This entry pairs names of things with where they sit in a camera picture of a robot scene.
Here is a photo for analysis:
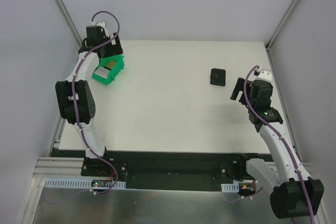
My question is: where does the black leather card holder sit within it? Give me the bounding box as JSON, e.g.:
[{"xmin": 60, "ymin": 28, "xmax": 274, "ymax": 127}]
[{"xmin": 210, "ymin": 68, "xmax": 226, "ymax": 87}]

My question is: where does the green plastic bin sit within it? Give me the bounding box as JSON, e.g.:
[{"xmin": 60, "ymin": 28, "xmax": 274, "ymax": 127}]
[{"xmin": 92, "ymin": 55, "xmax": 124, "ymax": 86}]

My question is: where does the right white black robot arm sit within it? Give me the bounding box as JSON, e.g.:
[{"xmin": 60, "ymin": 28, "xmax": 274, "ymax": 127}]
[{"xmin": 230, "ymin": 78, "xmax": 324, "ymax": 223}]

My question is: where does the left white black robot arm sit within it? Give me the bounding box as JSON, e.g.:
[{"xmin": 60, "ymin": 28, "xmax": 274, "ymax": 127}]
[{"xmin": 55, "ymin": 22, "xmax": 124, "ymax": 158}]

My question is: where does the gold credit card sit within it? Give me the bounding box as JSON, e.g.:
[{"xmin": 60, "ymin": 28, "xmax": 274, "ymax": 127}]
[{"xmin": 105, "ymin": 60, "xmax": 117, "ymax": 70}]

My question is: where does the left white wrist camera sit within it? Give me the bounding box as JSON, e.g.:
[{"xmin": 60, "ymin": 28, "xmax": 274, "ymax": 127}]
[{"xmin": 90, "ymin": 21, "xmax": 107, "ymax": 32}]

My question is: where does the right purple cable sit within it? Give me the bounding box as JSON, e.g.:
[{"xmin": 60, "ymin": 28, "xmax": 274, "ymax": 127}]
[{"xmin": 222, "ymin": 66, "xmax": 317, "ymax": 224}]

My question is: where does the purple cable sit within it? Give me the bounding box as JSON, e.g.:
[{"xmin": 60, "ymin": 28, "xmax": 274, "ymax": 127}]
[
  {"xmin": 70, "ymin": 10, "xmax": 122, "ymax": 196},
  {"xmin": 222, "ymin": 66, "xmax": 317, "ymax": 224}
]

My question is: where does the right white cable duct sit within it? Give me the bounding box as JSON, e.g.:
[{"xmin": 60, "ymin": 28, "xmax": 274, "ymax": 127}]
[{"xmin": 220, "ymin": 183, "xmax": 239, "ymax": 193}]

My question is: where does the white cable duct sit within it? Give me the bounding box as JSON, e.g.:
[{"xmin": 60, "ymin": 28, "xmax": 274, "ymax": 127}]
[
  {"xmin": 220, "ymin": 183, "xmax": 239, "ymax": 193},
  {"xmin": 45, "ymin": 178, "xmax": 127, "ymax": 190}
]

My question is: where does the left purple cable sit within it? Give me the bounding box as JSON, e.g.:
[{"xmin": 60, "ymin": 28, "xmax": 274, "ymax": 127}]
[{"xmin": 70, "ymin": 10, "xmax": 122, "ymax": 196}]

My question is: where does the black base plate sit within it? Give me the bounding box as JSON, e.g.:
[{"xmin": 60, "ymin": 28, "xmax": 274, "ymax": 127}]
[{"xmin": 80, "ymin": 151, "xmax": 266, "ymax": 190}]

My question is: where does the aluminium frame rail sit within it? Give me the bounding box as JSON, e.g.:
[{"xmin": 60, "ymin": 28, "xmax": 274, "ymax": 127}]
[{"xmin": 33, "ymin": 156, "xmax": 87, "ymax": 176}]

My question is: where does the left white cable duct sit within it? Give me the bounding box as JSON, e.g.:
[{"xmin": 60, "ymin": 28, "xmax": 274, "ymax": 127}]
[{"xmin": 45, "ymin": 178, "xmax": 127, "ymax": 190}]

